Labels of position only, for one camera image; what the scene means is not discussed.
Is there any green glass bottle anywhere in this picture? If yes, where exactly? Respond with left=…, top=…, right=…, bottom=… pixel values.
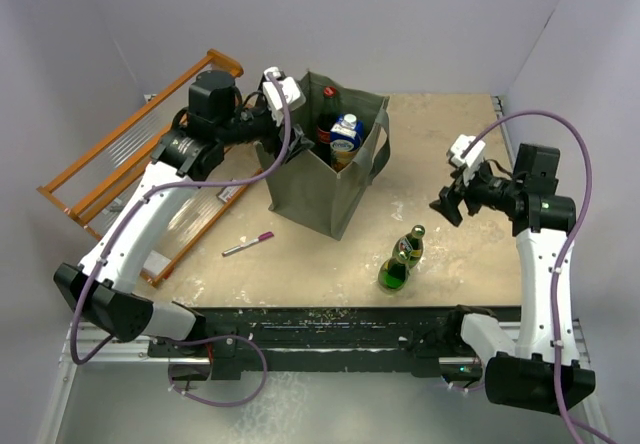
left=393, top=224, right=426, bottom=269
left=377, top=250, right=410, bottom=292

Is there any cola glass bottle red cap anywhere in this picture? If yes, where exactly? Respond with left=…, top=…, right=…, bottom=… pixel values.
left=315, top=86, right=341, bottom=164

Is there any orange wooden rack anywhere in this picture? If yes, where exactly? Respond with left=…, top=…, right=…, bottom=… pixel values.
left=38, top=49, right=247, bottom=287

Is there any blue yellow juice carton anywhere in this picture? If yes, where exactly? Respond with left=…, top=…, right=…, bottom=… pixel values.
left=330, top=113, right=364, bottom=172

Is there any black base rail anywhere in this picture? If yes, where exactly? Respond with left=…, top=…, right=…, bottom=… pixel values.
left=144, top=305, right=526, bottom=381

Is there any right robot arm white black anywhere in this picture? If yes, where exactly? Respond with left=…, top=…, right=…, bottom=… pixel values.
left=430, top=135, right=596, bottom=414

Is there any green glass bottle front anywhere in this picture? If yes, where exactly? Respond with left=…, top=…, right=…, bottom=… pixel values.
left=377, top=250, right=410, bottom=292

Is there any green canvas bag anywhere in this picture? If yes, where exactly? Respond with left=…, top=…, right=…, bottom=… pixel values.
left=266, top=71, right=391, bottom=240

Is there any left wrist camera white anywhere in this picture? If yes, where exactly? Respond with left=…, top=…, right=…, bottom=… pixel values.
left=261, top=66, right=306, bottom=127

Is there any pink white marker pen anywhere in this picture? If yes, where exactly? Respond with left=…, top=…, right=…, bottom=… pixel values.
left=221, top=231, right=274, bottom=257

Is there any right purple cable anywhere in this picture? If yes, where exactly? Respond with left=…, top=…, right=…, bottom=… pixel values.
left=464, top=109, right=621, bottom=444

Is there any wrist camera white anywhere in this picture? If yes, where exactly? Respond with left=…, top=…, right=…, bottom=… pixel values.
left=261, top=66, right=306, bottom=127
left=447, top=134, right=486, bottom=185

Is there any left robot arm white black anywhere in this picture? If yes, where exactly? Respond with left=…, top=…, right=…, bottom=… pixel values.
left=54, top=67, right=306, bottom=356

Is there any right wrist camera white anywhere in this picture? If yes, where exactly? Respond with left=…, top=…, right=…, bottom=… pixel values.
left=447, top=134, right=486, bottom=185

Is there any aluminium frame rail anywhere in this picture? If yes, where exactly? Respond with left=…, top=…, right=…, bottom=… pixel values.
left=34, top=318, right=612, bottom=444

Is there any small red white box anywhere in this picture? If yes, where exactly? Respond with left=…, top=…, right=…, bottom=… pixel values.
left=216, top=186, right=243, bottom=204

